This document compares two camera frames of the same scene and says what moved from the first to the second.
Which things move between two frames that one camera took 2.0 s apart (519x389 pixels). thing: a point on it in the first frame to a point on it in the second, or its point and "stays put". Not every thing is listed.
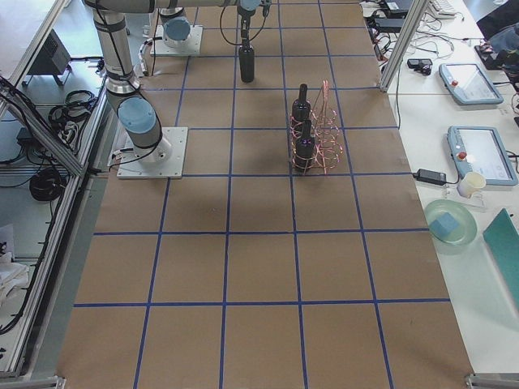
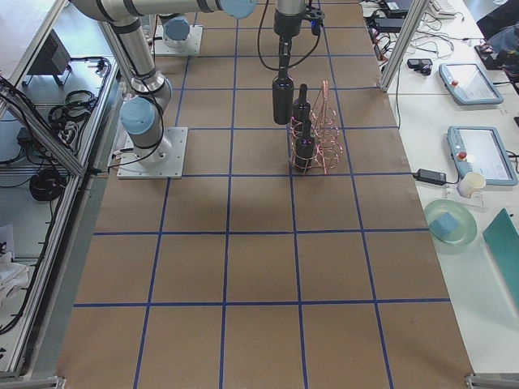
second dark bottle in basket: x=301 y=107 stays put
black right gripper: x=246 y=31 to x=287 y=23
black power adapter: x=431 y=177 stays put
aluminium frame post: x=417 y=7 stays put
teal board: x=503 y=235 stays put
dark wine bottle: x=246 y=65 to x=283 y=97
